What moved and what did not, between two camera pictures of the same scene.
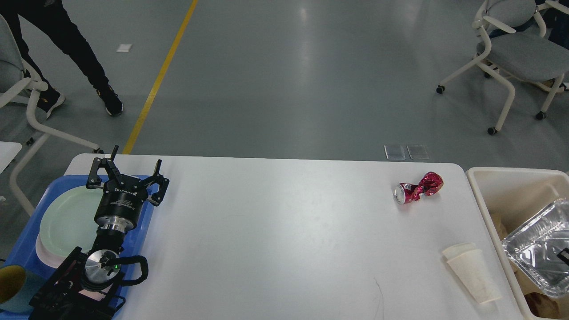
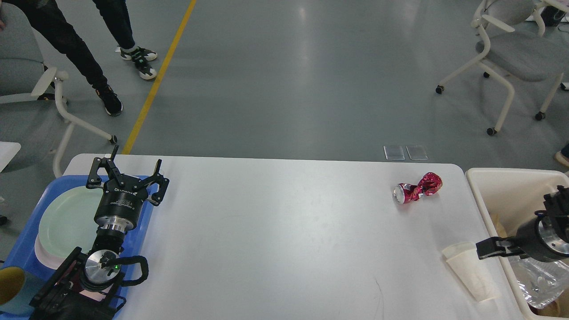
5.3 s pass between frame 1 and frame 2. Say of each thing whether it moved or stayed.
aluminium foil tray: moved
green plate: stayed
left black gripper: stayed
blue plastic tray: stayed
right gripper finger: moved
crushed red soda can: stayed
